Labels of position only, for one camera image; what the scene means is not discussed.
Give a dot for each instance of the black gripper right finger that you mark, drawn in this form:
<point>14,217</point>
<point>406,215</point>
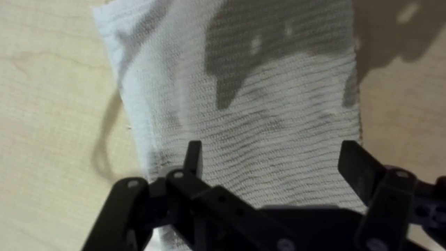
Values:
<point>390,199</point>

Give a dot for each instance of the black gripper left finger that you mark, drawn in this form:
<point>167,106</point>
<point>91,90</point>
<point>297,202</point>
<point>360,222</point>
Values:
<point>134,213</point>

